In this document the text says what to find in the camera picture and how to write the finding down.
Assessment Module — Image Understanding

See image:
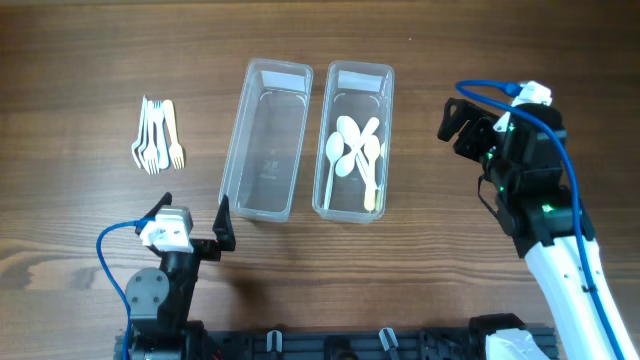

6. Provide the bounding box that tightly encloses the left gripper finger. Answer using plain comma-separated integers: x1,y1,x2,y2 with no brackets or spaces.
135,192,172,235
212,195,236,251

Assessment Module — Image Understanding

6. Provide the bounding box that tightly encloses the cream plastic spoon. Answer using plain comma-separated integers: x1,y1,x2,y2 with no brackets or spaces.
364,135,380,212

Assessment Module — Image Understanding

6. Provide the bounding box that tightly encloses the white plastic spoon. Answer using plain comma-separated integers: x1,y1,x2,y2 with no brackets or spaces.
355,152,368,190
323,131,344,209
335,116,379,187
336,116,380,177

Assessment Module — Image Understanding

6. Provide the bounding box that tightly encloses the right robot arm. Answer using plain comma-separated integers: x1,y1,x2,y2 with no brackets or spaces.
437,98,638,359

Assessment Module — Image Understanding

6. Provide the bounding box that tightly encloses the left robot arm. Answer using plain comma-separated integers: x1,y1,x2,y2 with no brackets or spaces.
113,192,236,359

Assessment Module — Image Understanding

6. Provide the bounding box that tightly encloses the left clear plastic container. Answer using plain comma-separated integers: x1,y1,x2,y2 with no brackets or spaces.
219,58,314,223

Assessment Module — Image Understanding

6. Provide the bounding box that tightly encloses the clear plastic container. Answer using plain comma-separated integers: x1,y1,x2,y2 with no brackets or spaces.
219,58,314,223
312,61,395,224

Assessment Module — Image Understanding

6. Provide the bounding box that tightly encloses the right clear plastic container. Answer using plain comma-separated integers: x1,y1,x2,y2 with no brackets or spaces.
312,61,395,224

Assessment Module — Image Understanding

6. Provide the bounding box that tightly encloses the pale blue plastic fork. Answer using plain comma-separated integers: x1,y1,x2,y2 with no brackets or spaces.
151,101,169,170

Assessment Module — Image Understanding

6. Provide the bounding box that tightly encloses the white plastic fork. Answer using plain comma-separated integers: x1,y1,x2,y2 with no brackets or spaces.
137,100,148,172
131,95,147,168
143,101,158,175

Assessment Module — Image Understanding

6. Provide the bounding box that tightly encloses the cream plastic fork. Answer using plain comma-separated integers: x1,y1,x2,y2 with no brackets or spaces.
163,99,185,169

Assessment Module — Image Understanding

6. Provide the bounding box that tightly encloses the left blue cable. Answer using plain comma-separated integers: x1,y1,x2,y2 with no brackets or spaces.
95,217,154,360

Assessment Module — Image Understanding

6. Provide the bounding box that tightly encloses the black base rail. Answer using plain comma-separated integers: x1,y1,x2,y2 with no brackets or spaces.
127,318,559,360

